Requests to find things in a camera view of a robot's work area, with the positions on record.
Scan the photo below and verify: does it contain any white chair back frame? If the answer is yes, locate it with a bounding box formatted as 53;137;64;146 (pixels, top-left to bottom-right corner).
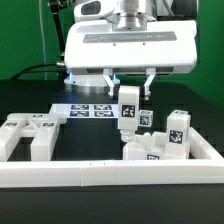
0;113;67;162

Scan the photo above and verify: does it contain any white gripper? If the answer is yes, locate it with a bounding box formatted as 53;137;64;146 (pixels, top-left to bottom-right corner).
64;20;197;97

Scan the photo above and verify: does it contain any white chair seat part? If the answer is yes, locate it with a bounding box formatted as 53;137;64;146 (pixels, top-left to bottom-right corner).
123;132;190;160

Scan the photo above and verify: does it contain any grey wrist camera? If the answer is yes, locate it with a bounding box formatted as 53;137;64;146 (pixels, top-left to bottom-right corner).
74;0;117;22

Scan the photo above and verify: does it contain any small tagged cube left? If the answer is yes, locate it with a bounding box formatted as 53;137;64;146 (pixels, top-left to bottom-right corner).
139;110;153;127

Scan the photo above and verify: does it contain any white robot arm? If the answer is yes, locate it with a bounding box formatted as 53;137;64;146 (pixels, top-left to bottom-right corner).
64;0;199;95

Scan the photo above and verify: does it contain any white marker base plate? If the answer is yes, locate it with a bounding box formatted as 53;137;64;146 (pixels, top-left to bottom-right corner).
50;104;118;119

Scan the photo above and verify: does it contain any white U-shaped fence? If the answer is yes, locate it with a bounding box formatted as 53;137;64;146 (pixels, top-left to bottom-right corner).
0;130;224;188

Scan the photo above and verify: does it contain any black cable bundle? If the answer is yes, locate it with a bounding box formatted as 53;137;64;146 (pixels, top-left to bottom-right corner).
9;63;69;81

